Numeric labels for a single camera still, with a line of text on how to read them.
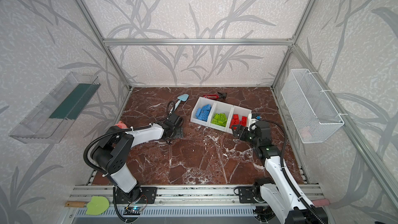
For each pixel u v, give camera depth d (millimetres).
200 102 1056
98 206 708
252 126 718
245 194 741
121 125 872
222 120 961
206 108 1040
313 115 617
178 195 753
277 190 592
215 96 1113
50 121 645
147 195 733
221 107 1017
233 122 958
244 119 978
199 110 1038
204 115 990
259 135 627
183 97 1118
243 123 963
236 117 987
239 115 1010
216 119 971
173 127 755
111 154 468
